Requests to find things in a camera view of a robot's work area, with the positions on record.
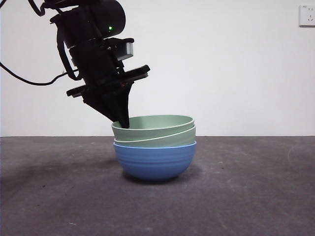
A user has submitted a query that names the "green ribbed bowl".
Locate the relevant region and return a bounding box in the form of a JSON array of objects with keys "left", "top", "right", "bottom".
[
  {"left": 114, "top": 124, "right": 197, "bottom": 148},
  {"left": 111, "top": 115, "right": 195, "bottom": 143}
]

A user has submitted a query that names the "blue ribbed bowl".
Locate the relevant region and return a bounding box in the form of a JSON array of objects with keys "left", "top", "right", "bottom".
[{"left": 113, "top": 140, "right": 197, "bottom": 180}]

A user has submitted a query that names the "left wrist grey camera box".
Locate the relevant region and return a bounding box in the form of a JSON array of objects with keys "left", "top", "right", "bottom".
[{"left": 114, "top": 38, "right": 135, "bottom": 61}]

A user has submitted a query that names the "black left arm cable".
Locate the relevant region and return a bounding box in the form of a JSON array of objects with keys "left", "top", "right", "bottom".
[{"left": 0, "top": 0, "right": 86, "bottom": 87}]

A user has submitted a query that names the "white wall socket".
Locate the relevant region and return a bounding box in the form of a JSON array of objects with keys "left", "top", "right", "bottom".
[{"left": 299, "top": 4, "right": 315, "bottom": 27}]

